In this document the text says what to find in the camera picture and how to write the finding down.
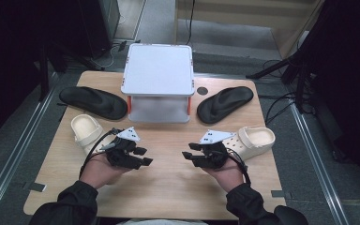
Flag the cream clog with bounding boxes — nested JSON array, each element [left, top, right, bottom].
[[221, 126, 277, 162], [70, 113, 115, 157]]

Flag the white shoe rack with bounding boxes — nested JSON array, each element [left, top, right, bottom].
[[120, 42, 196, 124]]

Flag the black tripod stand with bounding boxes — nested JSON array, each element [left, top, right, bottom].
[[246, 46, 314, 114]]

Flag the black flip-flop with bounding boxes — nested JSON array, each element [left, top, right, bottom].
[[58, 85, 128, 121], [196, 85, 255, 125]]

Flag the white floor cable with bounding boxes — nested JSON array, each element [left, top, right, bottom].
[[91, 42, 120, 69]]

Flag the grey tape strip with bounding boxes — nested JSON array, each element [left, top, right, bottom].
[[270, 189, 293, 201], [22, 181, 48, 193]]

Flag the left hand-held gripper cable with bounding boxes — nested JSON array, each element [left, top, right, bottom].
[[78, 127, 124, 180]]

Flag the person's right hand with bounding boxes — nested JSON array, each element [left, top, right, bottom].
[[199, 157, 246, 193]]

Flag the person's left hand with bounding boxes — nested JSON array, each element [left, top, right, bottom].
[[79, 153, 133, 190]]

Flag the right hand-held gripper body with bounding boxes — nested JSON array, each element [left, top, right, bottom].
[[195, 129, 237, 170]]

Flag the black rounded chair part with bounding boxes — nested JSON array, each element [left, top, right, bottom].
[[275, 204, 309, 225]]

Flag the hand-held gripper cable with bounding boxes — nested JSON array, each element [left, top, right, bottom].
[[226, 147, 253, 188], [78, 127, 124, 180]]

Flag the right hand-held gripper cable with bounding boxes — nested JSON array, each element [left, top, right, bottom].
[[226, 147, 253, 188]]

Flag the black cabinet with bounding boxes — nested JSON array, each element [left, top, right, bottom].
[[77, 0, 122, 59]]

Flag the black hanging cable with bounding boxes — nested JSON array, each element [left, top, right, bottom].
[[185, 0, 197, 47]]

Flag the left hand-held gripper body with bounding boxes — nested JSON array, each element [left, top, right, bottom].
[[104, 126, 142, 171]]

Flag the metal floor rail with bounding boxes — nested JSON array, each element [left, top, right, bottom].
[[289, 102, 351, 225], [0, 72, 60, 225]]

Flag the black floor cables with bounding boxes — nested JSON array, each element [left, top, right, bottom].
[[258, 58, 298, 127]]

